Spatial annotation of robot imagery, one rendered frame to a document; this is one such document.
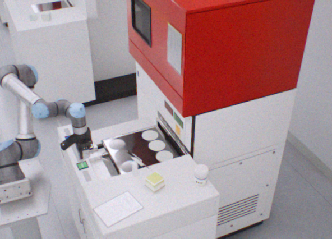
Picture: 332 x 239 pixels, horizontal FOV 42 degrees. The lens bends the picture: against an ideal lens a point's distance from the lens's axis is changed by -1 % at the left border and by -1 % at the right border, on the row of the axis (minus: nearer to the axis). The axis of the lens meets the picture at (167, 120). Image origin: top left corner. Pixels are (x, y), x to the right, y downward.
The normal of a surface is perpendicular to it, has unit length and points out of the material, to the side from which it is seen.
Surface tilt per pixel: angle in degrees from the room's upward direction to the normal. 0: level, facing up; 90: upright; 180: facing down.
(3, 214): 0
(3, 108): 0
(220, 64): 90
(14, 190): 90
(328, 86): 90
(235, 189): 90
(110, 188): 0
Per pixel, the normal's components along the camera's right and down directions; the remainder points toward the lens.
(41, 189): 0.00, -0.81
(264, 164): 0.42, 0.55
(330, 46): -0.91, 0.25
